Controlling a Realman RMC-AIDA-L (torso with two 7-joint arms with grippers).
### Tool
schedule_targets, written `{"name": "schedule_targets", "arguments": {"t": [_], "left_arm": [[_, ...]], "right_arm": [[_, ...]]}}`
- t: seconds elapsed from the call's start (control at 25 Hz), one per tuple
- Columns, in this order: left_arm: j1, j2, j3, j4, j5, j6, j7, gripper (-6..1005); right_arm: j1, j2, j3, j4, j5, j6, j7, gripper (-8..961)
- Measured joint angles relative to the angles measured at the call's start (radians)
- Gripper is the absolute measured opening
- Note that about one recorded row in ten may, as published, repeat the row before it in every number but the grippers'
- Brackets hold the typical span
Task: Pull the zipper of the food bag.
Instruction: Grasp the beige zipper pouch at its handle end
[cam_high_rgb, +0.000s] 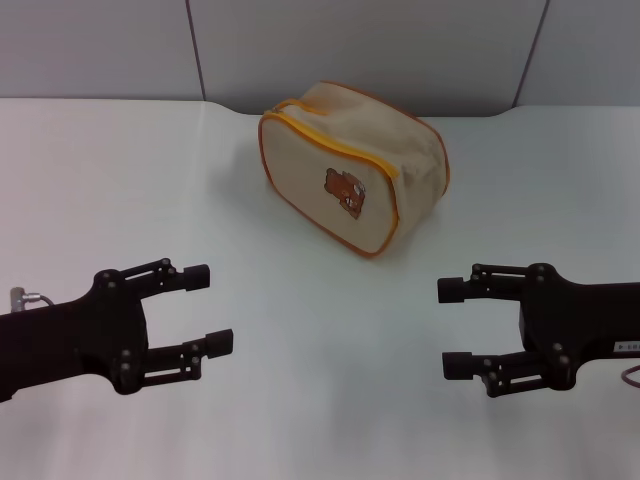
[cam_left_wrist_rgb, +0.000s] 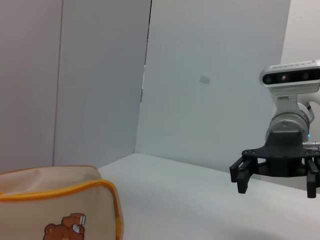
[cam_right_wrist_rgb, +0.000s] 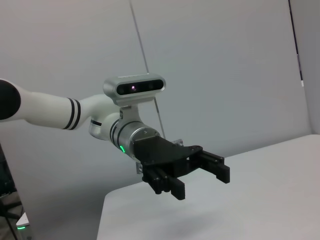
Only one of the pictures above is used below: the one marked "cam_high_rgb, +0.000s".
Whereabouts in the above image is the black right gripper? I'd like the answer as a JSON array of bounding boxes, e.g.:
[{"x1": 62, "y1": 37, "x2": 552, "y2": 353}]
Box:
[{"x1": 436, "y1": 261, "x2": 640, "y2": 400}]

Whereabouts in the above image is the beige food bag orange trim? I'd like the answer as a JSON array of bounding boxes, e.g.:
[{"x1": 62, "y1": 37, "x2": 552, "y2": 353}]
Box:
[{"x1": 257, "y1": 79, "x2": 452, "y2": 261}]

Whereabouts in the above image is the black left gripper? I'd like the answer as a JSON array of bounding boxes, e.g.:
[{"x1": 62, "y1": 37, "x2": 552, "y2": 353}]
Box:
[{"x1": 0, "y1": 257, "x2": 235, "y2": 402}]

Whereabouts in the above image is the silver cable connector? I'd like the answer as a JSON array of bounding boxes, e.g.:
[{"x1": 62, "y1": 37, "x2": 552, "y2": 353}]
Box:
[{"x1": 9, "y1": 285, "x2": 57, "y2": 314}]

